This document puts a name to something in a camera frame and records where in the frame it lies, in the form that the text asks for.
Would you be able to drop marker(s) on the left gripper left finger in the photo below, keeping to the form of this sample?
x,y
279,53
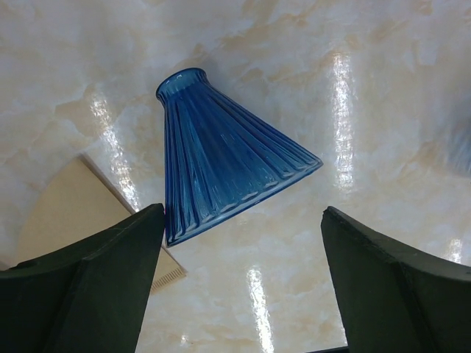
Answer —
x,y
90,296

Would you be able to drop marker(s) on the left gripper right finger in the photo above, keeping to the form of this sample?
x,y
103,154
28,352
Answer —
x,y
391,296

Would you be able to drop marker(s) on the brown paper coffee filter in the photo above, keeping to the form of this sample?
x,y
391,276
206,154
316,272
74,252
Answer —
x,y
75,205

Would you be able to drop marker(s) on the blue glass dripper cone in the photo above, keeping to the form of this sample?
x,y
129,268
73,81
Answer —
x,y
458,148
220,159

